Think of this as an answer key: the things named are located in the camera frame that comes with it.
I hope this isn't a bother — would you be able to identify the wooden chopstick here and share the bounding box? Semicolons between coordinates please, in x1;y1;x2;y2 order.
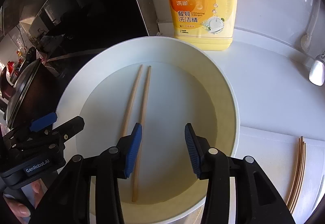
292;141;307;215
286;136;303;208
121;64;144;138
288;138;304;210
131;66;152;202
290;139;306;213

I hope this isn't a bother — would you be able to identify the white round bowl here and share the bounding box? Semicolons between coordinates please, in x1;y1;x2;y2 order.
52;37;240;224

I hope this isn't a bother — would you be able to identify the dark cooking pot with lid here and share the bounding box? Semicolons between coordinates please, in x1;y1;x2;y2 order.
0;46;57;129

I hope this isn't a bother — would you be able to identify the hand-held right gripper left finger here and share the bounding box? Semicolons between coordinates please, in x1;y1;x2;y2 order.
38;122;143;224

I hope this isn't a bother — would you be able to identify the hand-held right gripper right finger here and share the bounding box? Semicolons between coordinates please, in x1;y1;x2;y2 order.
184;123;296;224

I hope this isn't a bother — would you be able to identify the white plastic utensil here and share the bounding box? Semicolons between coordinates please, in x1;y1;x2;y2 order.
300;0;322;53

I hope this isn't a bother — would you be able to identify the metal spatula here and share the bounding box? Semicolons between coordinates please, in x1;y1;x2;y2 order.
308;52;325;86

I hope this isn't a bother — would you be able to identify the person's left hand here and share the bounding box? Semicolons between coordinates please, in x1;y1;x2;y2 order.
3;179;50;224

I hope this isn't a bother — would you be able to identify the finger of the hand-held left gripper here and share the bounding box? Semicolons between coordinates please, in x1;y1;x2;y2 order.
2;112;57;149
38;116;85;151

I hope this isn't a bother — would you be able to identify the white cutting board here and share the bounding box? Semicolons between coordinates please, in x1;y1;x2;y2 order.
203;125;318;224

